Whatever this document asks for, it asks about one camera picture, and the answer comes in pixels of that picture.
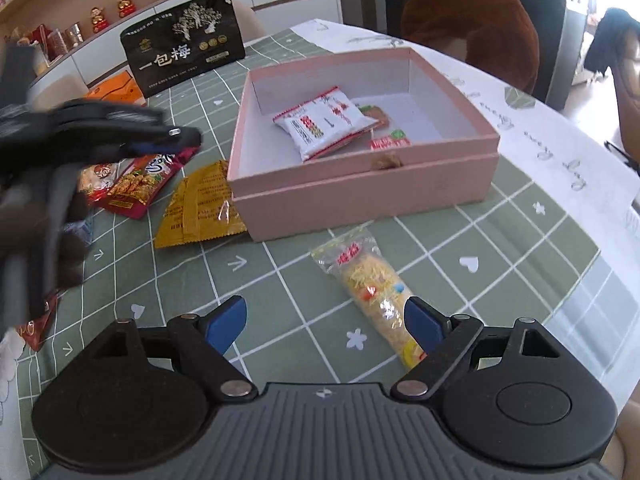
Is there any dark clothing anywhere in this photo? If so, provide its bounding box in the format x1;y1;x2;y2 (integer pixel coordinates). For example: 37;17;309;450
585;7;640;82

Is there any white orange snack packet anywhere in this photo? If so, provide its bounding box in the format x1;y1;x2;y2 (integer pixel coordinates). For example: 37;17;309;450
79;160;126;206

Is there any pink cardboard box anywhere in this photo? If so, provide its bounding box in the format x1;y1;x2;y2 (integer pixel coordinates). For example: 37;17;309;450
226;47;501;244

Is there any clear noodle snack packet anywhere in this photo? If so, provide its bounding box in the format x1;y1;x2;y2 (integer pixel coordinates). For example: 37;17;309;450
310;226;432;372

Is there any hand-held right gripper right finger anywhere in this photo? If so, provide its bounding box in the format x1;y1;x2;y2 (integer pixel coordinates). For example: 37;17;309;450
390;296;563;401

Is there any brown upholstered chair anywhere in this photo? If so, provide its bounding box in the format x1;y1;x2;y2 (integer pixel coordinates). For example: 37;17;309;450
400;0;541;96

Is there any glass jar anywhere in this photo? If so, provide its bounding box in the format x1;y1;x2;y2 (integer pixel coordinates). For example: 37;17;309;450
62;22;86;51

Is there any beige chair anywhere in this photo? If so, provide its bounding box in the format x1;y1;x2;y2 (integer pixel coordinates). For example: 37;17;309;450
25;72;91;111
232;0;266;43

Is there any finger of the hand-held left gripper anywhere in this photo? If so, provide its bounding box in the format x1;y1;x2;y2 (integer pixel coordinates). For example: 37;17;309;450
47;99;203;158

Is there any white red snack packet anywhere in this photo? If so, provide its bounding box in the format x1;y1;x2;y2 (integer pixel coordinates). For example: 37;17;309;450
283;110;375;162
272;87;383;133

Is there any tan chair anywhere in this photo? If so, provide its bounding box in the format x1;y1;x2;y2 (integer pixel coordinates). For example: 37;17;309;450
611;55;640;161

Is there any brown box tassel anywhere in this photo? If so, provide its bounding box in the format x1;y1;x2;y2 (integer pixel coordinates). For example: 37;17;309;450
369;150;404;172

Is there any green checked tablecloth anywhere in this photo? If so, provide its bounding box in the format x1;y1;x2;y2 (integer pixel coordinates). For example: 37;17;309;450
10;19;640;480

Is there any red patterned snack packet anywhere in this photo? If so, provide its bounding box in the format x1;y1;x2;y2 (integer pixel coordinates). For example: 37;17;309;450
102;148;201;220

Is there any large black snack bag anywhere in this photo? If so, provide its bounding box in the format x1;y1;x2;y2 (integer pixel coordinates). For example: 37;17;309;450
120;0;247;99

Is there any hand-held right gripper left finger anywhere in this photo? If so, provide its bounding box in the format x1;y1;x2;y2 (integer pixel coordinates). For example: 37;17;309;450
94;295;257;401

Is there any small red snack packet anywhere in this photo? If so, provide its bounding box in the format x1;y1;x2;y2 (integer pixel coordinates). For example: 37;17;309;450
15;290;60;352

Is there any person's left hand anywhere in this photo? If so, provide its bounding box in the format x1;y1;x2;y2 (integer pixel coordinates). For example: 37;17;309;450
0;180;90;292

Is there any orange tissue pack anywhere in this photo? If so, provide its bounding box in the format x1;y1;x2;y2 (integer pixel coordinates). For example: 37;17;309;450
84;71;151;107

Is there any yellow snack packet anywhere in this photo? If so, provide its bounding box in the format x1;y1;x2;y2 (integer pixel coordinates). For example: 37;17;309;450
154;160;249;250

